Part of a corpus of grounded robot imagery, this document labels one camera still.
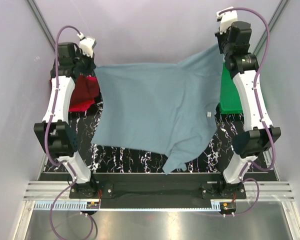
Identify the dark red folded t shirt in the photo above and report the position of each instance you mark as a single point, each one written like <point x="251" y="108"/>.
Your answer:
<point x="86" y="88"/>

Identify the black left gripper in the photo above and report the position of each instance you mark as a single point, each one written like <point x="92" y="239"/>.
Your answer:
<point x="91" y="65"/>

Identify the light blue t shirt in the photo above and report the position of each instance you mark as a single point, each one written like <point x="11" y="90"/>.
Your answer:
<point x="164" y="108"/>

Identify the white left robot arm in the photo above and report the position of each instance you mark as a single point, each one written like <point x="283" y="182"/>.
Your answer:
<point x="56" y="137"/>

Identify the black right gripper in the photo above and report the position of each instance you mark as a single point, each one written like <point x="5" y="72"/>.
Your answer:
<point x="220" y="37"/>

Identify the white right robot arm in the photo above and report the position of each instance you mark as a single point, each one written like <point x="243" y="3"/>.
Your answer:
<point x="259" y="132"/>

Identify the bright red folded t shirt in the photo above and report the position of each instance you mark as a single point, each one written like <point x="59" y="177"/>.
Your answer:
<point x="82" y="107"/>

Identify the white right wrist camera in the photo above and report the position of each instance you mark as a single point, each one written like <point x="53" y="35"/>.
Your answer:
<point x="226" y="17"/>

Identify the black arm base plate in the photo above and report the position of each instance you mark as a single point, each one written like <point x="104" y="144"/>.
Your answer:
<point x="206" y="190"/>

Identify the aluminium front rail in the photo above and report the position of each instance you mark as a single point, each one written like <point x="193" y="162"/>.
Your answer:
<point x="266" y="190"/>

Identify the green plastic bin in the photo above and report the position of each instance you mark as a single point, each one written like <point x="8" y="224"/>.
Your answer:
<point x="229" y="97"/>

